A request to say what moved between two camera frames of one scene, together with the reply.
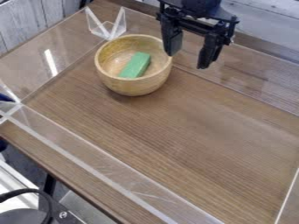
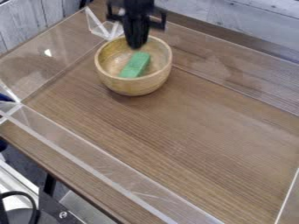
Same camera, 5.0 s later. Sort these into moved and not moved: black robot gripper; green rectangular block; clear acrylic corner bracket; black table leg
Moved: black robot gripper
Not moved: clear acrylic corner bracket; green rectangular block; black table leg
